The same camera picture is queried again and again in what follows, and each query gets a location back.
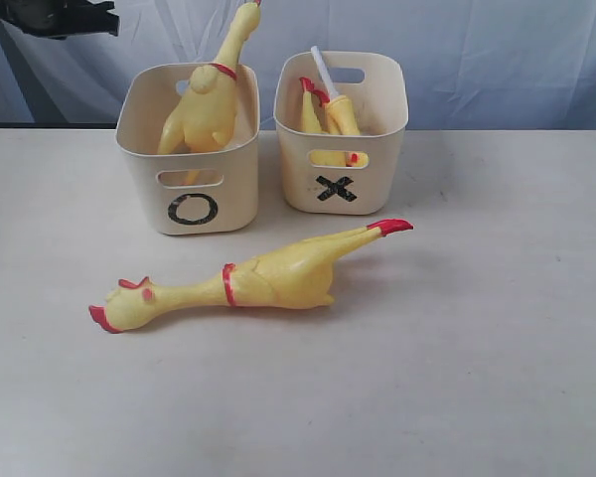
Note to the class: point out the cream bin marked O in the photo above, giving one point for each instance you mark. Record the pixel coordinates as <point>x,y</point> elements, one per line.
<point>189,193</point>

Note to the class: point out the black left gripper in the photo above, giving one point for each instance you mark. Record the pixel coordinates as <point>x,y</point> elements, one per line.
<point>49,18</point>

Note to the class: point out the cream bin marked X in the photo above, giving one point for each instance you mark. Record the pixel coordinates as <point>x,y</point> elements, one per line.
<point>338,174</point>

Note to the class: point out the yellow rubber chicken front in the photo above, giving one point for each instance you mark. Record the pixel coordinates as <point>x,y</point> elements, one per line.
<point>204,118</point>

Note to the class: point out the yellow chicken body headless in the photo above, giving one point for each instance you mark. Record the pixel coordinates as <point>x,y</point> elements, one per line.
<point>309,121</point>

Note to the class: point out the white backdrop curtain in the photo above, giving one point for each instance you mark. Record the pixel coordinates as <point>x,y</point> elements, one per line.
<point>467,64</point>

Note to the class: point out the yellow rubber chicken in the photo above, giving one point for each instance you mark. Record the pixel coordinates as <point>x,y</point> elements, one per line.
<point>204,118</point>
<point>297,276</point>

